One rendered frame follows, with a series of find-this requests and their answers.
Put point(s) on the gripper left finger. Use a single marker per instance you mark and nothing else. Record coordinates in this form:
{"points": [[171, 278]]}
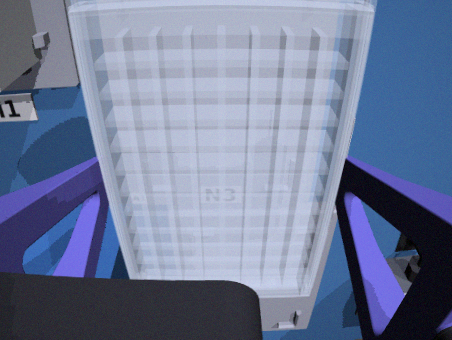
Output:
{"points": [[28, 213]]}

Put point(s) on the blue open-top bin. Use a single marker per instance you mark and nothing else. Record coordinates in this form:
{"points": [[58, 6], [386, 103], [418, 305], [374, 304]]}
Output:
{"points": [[42, 257]]}

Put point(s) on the white label plate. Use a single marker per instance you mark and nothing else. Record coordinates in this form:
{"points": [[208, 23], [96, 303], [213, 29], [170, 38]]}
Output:
{"points": [[17, 107]]}

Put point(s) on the blue bench mat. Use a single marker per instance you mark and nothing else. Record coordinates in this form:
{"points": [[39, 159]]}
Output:
{"points": [[403, 126]]}

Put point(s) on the grey button box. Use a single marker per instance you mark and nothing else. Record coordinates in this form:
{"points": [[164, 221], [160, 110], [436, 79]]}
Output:
{"points": [[406, 268]]}

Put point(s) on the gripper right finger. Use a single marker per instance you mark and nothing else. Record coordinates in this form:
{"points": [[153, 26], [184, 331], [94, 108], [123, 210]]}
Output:
{"points": [[425, 217]]}

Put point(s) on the clear plastic assay plate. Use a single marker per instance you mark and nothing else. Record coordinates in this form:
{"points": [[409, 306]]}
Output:
{"points": [[271, 244]]}

